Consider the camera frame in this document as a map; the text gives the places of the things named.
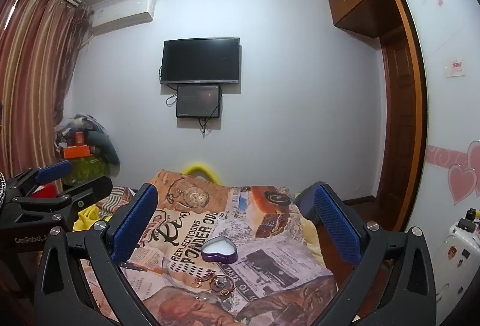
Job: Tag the yellow cloth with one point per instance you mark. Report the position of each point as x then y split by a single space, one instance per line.
87 219

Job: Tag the small black bottle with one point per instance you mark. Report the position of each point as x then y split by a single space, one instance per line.
468 217

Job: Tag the newspaper print blanket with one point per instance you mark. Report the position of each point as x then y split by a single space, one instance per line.
210 221

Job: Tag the striped cloth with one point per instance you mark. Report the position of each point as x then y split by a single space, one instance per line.
118 194

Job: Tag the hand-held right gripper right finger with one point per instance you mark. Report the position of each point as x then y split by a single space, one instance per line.
334 224

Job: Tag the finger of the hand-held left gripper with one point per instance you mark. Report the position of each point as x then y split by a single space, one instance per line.
90 190
52 170

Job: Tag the white air conditioner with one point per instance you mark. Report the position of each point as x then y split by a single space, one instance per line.
123 14

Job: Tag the small black wall screen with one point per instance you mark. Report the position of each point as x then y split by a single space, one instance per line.
198 101

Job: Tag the striped curtain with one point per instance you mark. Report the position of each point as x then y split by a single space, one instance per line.
33 67

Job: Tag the wooden door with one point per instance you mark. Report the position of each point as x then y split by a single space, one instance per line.
397 115

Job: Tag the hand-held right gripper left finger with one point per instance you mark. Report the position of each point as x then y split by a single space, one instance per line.
135 221

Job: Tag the patterned cloth pile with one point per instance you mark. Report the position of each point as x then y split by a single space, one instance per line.
69 125

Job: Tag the white heart-patterned wardrobe door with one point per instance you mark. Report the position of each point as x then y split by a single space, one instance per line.
450 123

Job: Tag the dark blue bag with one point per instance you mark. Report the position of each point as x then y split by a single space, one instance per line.
305 200

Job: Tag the grey pillow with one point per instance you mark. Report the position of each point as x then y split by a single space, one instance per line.
107 149

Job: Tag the red white sticker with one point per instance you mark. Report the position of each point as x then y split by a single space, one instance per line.
455 68

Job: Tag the white rounded case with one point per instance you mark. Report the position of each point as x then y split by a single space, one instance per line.
459 251

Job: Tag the black wall television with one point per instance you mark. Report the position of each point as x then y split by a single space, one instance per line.
200 59

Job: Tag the purple heart-shaped tin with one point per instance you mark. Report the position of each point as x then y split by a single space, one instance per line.
210 258

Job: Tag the pale yellow blanket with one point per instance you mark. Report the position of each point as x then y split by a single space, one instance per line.
317 239

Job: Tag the orange box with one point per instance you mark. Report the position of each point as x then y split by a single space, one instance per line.
77 151

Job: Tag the small red box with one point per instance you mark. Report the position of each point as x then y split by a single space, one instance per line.
79 138

